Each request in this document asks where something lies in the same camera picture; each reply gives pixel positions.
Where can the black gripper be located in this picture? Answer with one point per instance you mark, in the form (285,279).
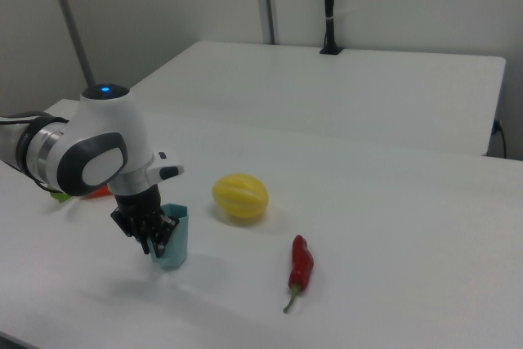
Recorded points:
(137,210)

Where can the teal faceted mug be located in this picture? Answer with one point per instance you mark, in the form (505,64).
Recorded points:
(180,242)

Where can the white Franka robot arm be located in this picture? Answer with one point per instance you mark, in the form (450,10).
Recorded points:
(106,128)

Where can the orange carrot with green leaves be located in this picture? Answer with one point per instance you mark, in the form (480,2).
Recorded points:
(100,193)

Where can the yellow striped melon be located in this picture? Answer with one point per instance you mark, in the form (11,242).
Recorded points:
(240,195)

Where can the red chili pepper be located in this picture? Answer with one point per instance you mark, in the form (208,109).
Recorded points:
(302,263)

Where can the slanted grey partition post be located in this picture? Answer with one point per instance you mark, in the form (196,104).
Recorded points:
(67,5)

